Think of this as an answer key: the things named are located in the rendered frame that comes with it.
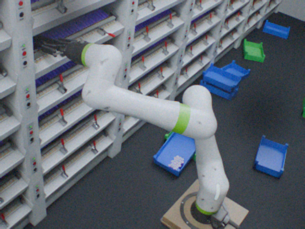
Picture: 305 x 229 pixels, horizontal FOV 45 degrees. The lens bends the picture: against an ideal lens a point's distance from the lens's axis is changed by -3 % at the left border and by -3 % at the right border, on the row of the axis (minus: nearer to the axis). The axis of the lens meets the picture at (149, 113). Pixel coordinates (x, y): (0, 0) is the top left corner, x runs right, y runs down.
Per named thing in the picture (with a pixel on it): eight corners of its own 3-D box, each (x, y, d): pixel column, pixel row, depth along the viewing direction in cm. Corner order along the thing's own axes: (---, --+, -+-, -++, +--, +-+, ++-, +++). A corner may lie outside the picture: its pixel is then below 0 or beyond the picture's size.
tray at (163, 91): (168, 97, 294) (176, 85, 284) (120, 137, 252) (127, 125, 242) (148, 79, 297) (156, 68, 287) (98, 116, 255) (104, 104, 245)
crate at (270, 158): (279, 178, 258) (284, 170, 253) (252, 168, 262) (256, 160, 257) (285, 151, 280) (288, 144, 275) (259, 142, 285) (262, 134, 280)
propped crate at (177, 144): (178, 176, 247) (178, 171, 241) (153, 162, 255) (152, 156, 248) (201, 143, 261) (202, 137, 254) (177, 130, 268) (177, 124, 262)
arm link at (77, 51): (83, 72, 142) (99, 63, 148) (79, 43, 136) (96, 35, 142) (71, 68, 145) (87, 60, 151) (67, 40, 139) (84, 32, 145)
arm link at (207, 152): (221, 159, 196) (207, 76, 163) (226, 183, 184) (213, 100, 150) (196, 163, 198) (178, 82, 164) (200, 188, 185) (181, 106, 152)
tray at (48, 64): (121, 32, 195) (128, 19, 188) (32, 81, 154) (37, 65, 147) (95, 9, 198) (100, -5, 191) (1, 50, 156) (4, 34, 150)
